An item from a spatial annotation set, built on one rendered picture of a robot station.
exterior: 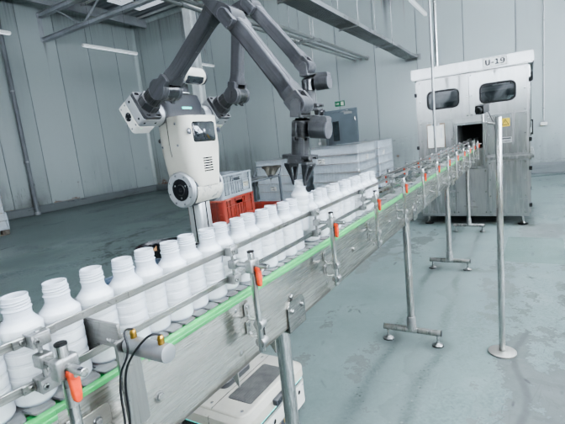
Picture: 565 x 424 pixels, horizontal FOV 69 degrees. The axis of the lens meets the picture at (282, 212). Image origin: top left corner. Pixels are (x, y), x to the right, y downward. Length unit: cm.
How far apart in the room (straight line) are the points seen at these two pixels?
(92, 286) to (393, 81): 1135
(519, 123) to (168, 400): 543
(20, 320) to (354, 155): 746
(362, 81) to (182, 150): 1054
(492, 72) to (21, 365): 567
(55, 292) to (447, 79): 559
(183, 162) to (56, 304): 116
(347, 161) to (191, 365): 725
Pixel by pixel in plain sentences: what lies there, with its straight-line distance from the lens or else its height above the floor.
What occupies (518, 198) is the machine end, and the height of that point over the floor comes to 34.
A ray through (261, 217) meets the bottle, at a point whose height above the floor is 115.
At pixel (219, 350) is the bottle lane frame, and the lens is 97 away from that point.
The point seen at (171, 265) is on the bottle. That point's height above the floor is 112.
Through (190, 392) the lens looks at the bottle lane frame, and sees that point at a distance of 93.
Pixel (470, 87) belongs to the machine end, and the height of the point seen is 178.
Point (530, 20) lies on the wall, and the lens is 1157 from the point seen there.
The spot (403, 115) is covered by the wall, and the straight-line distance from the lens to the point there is 1174.
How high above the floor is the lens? 134
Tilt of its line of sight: 10 degrees down
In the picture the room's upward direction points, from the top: 6 degrees counter-clockwise
